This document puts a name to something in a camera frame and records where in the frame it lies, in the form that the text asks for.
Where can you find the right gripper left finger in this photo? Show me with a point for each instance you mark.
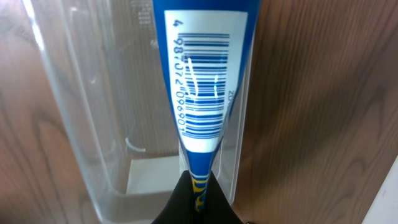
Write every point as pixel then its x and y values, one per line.
pixel 180 206

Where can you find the clear plastic container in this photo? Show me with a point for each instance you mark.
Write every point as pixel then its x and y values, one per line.
pixel 102 61

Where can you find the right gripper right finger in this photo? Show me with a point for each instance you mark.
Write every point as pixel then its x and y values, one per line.
pixel 217 208

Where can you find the blue Kool Fever box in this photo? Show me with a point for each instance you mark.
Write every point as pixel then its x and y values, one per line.
pixel 204 47

